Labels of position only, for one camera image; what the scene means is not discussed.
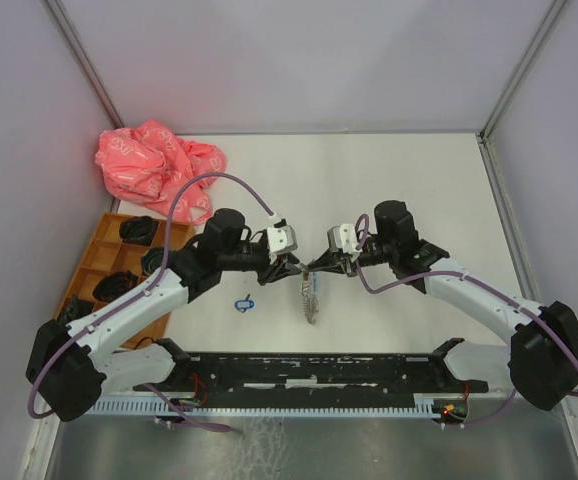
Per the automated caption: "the white cable duct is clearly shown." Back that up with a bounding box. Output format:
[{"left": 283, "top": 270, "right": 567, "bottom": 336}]
[{"left": 91, "top": 392, "right": 445, "bottom": 415}]

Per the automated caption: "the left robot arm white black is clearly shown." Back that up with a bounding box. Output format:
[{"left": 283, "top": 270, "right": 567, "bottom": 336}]
[{"left": 25, "top": 208, "right": 301, "bottom": 422}]

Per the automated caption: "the black bundle compartment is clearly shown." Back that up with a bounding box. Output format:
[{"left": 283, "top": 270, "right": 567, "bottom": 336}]
[
  {"left": 92, "top": 270, "right": 138, "bottom": 303},
  {"left": 57, "top": 295, "right": 94, "bottom": 326},
  {"left": 119, "top": 216, "right": 158, "bottom": 246}
]

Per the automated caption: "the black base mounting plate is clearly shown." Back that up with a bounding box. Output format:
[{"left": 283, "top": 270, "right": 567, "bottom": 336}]
[{"left": 156, "top": 351, "right": 488, "bottom": 400}]

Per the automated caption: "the black bundle middle compartment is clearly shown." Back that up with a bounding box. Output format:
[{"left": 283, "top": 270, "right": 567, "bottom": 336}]
[{"left": 92, "top": 270, "right": 138, "bottom": 303}]

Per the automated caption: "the pink plastic bag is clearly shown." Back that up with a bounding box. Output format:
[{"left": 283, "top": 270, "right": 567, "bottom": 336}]
[{"left": 94, "top": 120, "right": 226, "bottom": 225}]

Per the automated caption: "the black bundle bottom compartment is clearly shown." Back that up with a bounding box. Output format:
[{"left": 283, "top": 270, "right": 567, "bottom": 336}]
[{"left": 57, "top": 295, "right": 94, "bottom": 326}]

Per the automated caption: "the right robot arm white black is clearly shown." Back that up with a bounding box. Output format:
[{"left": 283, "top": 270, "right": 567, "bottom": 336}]
[{"left": 308, "top": 200, "right": 578, "bottom": 411}]

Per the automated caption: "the blue key tag on table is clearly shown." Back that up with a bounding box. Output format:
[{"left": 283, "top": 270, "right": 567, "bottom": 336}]
[{"left": 234, "top": 298, "right": 255, "bottom": 313}]

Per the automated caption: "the aluminium frame rail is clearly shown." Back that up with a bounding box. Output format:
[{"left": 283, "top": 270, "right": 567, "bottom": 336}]
[{"left": 41, "top": 354, "right": 578, "bottom": 399}]

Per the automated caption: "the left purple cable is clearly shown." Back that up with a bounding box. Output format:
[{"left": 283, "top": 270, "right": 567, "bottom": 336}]
[{"left": 27, "top": 172, "right": 285, "bottom": 434}]

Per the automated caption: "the black bundle top compartment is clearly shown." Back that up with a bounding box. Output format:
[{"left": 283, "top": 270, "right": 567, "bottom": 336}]
[{"left": 119, "top": 216, "right": 158, "bottom": 246}]

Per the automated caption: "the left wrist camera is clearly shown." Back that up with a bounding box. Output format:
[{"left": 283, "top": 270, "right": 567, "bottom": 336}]
[{"left": 265, "top": 215, "right": 298, "bottom": 261}]

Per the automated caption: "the orange wooden compartment tray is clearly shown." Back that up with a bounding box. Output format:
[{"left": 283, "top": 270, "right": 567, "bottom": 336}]
[{"left": 55, "top": 213, "right": 195, "bottom": 349}]

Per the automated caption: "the silver keyring chain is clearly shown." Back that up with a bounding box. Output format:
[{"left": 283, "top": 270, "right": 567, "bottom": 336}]
[{"left": 299, "top": 272, "right": 321, "bottom": 326}]

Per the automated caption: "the green black bundle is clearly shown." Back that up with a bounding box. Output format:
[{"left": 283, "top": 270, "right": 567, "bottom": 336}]
[{"left": 140, "top": 246, "right": 165, "bottom": 276}]

